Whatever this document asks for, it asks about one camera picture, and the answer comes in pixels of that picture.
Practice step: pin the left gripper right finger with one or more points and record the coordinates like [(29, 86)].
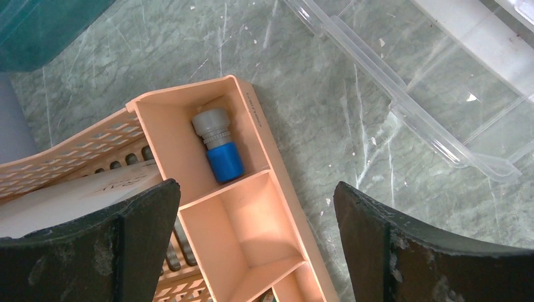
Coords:
[(392, 256)]

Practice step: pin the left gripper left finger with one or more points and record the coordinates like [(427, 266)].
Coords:
[(113, 254)]

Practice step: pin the clear plastic drawer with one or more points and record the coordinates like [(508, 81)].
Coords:
[(444, 95)]

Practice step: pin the teal plastic bin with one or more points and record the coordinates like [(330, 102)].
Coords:
[(34, 32)]

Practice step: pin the white plastic drawer unit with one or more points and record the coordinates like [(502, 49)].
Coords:
[(486, 38)]

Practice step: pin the orange mesh file organizer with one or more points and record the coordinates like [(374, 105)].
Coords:
[(231, 241)]

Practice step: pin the grey blue capped bottle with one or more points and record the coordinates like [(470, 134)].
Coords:
[(222, 153)]

